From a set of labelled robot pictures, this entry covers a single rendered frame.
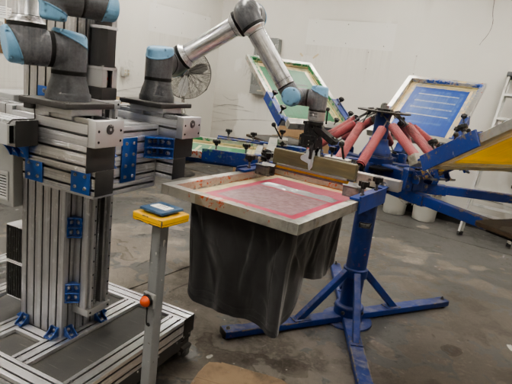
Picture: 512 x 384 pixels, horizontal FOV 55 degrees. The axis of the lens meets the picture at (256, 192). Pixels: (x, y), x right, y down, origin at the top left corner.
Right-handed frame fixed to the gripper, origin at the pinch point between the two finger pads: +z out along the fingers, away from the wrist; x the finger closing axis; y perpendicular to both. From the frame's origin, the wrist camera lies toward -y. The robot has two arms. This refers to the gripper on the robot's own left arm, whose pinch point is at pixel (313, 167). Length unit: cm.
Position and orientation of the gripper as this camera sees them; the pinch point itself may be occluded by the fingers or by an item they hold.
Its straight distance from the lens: 220.4
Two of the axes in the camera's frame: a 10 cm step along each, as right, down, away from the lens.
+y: -8.3, -2.3, 5.2
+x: -5.5, 1.3, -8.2
